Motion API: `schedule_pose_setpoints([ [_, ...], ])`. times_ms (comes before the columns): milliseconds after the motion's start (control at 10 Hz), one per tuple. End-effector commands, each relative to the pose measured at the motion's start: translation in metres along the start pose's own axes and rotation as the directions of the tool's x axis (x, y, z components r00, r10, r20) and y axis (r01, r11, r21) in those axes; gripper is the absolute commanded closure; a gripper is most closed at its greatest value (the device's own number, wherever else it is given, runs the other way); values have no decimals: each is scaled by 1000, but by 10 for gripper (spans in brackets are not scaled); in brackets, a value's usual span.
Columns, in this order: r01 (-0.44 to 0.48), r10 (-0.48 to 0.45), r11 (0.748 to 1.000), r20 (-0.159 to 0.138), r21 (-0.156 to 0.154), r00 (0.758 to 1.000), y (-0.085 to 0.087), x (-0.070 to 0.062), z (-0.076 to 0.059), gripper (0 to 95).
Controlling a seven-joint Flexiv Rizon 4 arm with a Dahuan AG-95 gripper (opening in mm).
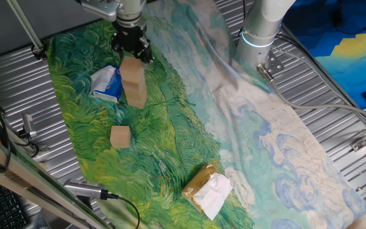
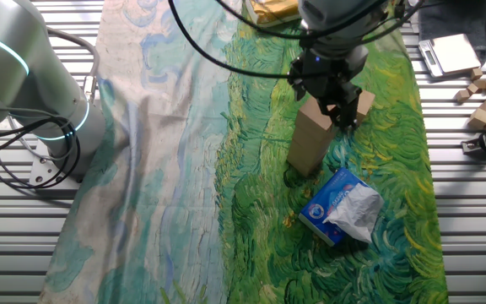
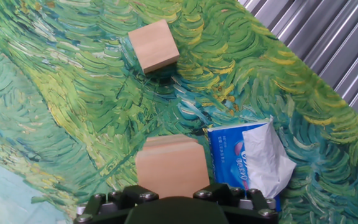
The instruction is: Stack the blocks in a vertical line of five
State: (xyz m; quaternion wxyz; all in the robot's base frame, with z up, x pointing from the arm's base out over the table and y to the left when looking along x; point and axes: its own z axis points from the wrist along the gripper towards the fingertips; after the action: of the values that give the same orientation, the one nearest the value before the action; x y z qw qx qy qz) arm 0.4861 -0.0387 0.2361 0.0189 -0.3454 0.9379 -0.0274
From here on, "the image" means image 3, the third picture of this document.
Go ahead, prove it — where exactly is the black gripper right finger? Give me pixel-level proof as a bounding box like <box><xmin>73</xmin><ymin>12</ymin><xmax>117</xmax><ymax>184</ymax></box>
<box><xmin>193</xmin><ymin>182</ymin><xmax>279</xmax><ymax>224</ymax></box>

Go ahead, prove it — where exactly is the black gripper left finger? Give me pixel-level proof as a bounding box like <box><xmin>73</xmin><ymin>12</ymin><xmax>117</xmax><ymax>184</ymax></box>
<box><xmin>73</xmin><ymin>184</ymin><xmax>160</xmax><ymax>224</ymax></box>

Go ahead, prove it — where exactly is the blue tissue pack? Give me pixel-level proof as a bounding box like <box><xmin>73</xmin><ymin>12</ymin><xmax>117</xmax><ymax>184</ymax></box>
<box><xmin>206</xmin><ymin>115</ymin><xmax>297</xmax><ymax>212</ymax></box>

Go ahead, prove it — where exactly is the green blue painting print cloth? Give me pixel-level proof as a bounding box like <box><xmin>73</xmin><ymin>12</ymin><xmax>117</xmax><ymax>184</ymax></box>
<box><xmin>0</xmin><ymin>0</ymin><xmax>358</xmax><ymax>224</ymax></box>

